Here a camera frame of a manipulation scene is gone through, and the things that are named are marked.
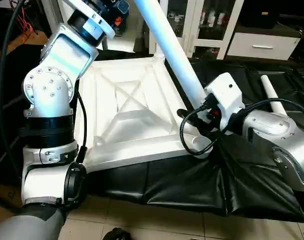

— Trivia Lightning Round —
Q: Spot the white plastic table leg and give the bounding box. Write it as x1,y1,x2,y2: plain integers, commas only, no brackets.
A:
134,0,213,114
260,73,289,117
150,29,168,62

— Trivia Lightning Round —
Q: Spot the white plastic table top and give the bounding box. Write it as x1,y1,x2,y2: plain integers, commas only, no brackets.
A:
74,54,215,174

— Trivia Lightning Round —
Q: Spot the grey metal pole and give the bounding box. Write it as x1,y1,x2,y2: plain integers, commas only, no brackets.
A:
99,29,110,51

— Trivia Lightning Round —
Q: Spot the black work mat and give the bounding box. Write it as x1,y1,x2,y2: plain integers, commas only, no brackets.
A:
0,45,304,223

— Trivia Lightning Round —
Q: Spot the white low drawer unit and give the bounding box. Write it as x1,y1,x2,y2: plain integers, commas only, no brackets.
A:
225,30,303,62

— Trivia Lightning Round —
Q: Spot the white glass-door cabinet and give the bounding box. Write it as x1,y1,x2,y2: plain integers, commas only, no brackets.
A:
161,0,245,60

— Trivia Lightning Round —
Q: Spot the red wire bundle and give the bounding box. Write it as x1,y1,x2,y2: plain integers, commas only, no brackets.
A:
14,0,35,34

